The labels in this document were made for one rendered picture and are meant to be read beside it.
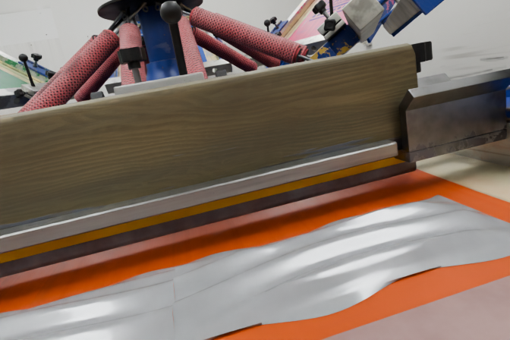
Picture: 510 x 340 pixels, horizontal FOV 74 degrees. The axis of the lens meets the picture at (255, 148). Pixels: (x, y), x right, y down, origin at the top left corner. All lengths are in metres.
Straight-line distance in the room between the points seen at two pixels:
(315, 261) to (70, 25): 4.46
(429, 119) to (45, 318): 0.26
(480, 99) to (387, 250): 0.15
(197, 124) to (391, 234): 0.13
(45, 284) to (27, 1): 4.54
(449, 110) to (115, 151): 0.23
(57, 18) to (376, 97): 4.46
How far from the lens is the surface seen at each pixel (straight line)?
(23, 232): 0.24
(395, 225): 0.21
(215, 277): 0.19
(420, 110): 0.26
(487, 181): 0.29
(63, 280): 0.25
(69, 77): 0.89
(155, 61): 1.04
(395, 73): 0.26
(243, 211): 0.25
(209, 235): 0.24
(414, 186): 0.28
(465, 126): 0.29
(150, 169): 0.22
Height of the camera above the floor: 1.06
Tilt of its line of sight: 12 degrees down
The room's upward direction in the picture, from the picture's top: 10 degrees counter-clockwise
